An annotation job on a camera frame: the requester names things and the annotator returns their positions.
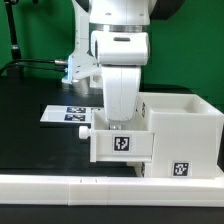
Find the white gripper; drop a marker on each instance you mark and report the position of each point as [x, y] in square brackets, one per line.
[120, 57]

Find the white drawer box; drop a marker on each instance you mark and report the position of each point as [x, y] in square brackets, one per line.
[139, 168]
[133, 143]

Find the white drawer cabinet frame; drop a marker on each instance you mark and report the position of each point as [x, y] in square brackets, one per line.
[186, 133]

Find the white drawer box front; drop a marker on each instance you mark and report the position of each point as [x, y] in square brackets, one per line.
[139, 168]

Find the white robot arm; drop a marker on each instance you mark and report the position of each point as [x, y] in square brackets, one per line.
[131, 16]

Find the fiducial marker sheet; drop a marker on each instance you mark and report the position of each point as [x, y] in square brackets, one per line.
[68, 114]

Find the black stand pole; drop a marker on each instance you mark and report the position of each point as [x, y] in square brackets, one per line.
[14, 71]

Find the white L-shaped fence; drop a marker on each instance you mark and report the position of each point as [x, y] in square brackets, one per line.
[37, 189]

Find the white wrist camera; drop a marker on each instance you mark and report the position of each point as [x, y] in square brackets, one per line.
[80, 68]

